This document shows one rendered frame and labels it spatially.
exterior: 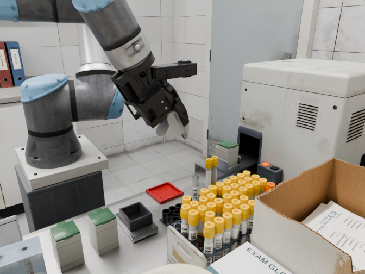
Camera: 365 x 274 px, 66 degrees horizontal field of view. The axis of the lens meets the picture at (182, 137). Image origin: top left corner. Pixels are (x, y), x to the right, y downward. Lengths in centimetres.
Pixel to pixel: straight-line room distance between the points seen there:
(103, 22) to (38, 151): 47
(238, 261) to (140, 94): 32
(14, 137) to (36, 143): 133
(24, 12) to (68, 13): 7
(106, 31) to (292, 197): 41
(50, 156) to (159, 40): 250
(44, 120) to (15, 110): 133
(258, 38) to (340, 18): 59
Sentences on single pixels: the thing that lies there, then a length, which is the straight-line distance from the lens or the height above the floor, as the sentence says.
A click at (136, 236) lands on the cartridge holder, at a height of 89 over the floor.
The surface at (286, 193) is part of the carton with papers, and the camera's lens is 52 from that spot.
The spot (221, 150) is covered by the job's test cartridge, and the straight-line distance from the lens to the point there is 74.
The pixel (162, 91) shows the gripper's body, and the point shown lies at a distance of 54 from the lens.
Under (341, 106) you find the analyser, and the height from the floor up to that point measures 111.
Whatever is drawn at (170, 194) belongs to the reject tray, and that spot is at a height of 88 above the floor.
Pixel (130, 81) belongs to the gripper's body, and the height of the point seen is 117.
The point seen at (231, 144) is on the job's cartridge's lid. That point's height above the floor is 98.
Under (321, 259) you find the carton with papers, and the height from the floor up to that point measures 99.
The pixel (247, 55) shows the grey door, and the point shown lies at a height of 107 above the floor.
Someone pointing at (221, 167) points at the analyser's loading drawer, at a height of 92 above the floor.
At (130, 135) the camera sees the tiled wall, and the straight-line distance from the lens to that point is 317.
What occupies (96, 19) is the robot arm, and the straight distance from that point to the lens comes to 49.
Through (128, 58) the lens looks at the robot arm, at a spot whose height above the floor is 121.
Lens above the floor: 126
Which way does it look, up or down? 20 degrees down
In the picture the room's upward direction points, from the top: straight up
